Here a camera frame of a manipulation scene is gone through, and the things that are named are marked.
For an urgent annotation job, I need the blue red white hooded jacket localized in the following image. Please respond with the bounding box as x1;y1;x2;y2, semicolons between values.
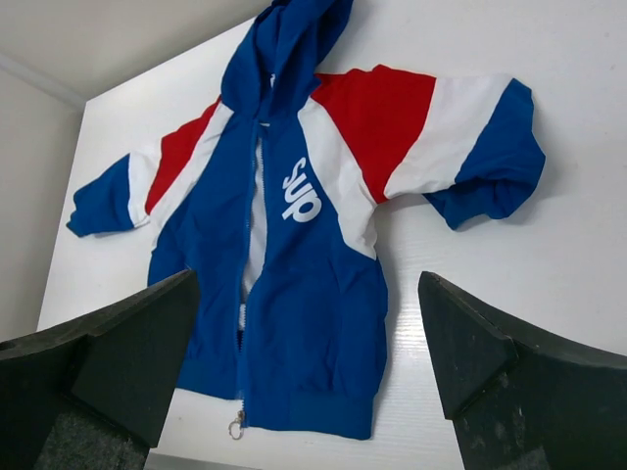
68;1;546;440

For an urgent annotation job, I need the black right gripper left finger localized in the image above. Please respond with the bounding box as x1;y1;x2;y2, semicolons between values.
1;270;200;469

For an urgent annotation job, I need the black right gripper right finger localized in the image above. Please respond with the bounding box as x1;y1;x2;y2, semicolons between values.
417;271;626;469

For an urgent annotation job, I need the silver zipper pull ring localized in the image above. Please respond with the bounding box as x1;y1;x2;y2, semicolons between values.
226;409;246;442

